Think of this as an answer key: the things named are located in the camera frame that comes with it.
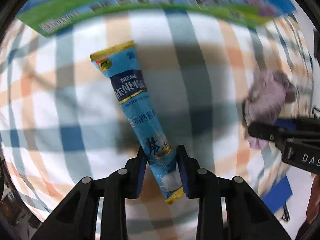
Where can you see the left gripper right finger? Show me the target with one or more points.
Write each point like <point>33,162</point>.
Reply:
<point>228,208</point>

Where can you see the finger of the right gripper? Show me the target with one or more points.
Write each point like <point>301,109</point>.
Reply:
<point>299,123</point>
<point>273,133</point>

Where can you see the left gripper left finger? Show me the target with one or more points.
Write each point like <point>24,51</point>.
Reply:
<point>76,215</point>

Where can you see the purple soft cloth toy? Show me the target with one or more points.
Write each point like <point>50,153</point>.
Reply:
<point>271,89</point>

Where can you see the blue Nestle sachet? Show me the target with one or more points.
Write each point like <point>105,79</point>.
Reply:
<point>121,65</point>

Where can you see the plaid checkered blanket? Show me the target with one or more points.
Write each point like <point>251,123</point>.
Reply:
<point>61,121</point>

